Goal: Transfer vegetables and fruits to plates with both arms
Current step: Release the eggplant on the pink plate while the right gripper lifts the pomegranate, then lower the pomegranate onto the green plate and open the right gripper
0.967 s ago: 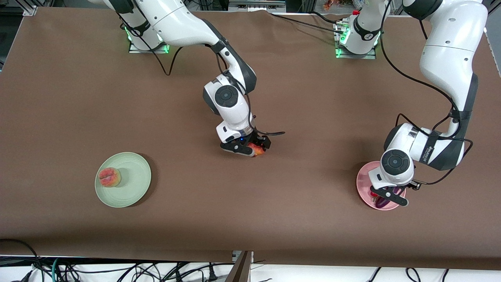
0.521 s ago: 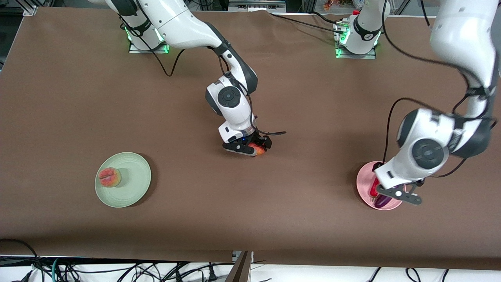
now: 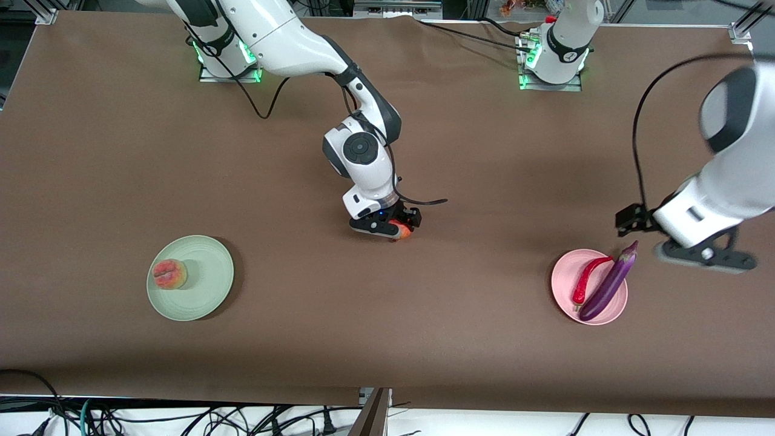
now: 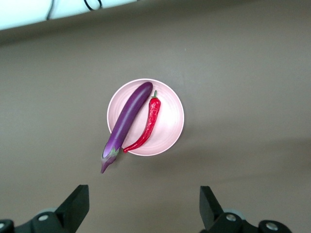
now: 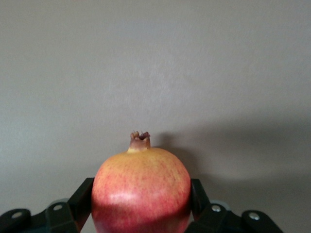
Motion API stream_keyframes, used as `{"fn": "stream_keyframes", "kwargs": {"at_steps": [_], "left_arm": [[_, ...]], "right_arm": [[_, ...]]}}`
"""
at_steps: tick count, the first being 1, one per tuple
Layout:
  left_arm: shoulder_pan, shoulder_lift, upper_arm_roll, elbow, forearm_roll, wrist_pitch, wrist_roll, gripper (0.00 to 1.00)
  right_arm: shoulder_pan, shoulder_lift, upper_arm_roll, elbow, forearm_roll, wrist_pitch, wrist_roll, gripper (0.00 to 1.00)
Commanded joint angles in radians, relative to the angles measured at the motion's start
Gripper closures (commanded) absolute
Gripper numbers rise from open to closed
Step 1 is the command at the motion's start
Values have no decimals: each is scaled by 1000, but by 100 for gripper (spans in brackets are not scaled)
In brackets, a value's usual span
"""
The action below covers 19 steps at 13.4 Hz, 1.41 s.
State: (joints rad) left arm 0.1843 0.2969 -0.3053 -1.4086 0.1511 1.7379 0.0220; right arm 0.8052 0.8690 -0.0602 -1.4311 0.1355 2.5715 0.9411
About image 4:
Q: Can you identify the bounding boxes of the red chili pepper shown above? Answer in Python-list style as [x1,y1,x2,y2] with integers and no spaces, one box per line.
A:
[123,90,161,154]

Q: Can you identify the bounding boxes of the straight black floor cable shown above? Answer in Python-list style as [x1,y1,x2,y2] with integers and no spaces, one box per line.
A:
[45,0,56,21]

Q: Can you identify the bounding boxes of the brown table cover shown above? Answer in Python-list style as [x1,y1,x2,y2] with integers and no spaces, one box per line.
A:
[0,0,311,233]

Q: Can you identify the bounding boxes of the pink plate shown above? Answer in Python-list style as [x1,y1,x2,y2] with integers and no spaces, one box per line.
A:
[106,78,185,156]

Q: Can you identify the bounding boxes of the looped black floor cable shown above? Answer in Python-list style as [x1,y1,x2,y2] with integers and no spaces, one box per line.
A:
[83,0,103,12]

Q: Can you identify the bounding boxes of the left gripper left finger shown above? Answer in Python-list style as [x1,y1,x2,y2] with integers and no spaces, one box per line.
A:
[0,184,90,233]

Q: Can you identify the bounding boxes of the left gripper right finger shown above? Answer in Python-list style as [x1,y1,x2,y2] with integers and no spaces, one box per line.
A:
[199,186,293,233]

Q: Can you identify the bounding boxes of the purple eggplant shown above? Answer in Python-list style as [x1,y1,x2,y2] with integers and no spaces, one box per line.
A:
[101,82,154,174]

